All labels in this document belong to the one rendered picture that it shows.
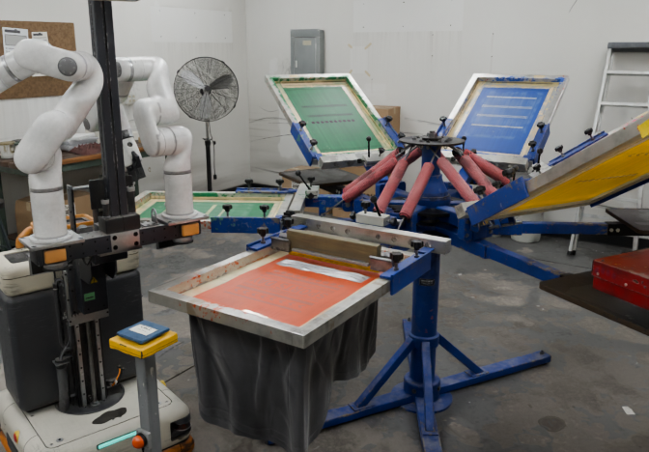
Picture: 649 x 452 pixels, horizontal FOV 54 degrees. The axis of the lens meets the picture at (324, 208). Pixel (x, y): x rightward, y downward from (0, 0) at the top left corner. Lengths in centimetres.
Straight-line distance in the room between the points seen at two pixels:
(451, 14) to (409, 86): 81
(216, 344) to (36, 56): 98
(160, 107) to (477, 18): 452
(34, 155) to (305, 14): 554
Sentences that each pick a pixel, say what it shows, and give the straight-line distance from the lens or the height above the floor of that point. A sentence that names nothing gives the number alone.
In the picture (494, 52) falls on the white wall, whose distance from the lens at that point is 629.
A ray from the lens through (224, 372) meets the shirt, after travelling 206.
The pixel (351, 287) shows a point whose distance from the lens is 209.
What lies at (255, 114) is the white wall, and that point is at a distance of 773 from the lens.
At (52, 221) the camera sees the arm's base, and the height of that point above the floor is 120.
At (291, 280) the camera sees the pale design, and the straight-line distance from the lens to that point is 215.
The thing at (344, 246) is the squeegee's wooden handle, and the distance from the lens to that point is 223.
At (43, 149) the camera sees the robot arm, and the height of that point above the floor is 143.
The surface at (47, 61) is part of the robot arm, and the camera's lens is 196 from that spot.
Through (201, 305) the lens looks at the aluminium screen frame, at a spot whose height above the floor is 99.
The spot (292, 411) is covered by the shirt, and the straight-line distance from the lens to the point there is 195.
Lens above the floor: 171
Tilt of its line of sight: 14 degrees down
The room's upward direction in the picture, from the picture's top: straight up
